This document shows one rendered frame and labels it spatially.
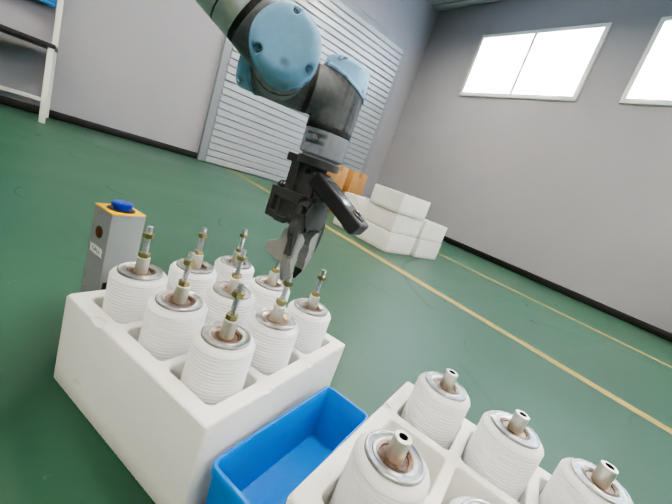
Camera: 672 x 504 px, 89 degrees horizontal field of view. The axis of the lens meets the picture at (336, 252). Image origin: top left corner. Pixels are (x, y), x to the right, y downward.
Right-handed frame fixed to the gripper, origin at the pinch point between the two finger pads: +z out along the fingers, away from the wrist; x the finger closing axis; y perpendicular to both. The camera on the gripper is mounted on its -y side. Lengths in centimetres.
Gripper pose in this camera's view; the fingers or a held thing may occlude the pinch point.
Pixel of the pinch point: (293, 273)
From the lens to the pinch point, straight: 60.7
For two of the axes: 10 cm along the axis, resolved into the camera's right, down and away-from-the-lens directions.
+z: -3.3, 9.2, 2.2
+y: -8.4, -3.9, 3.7
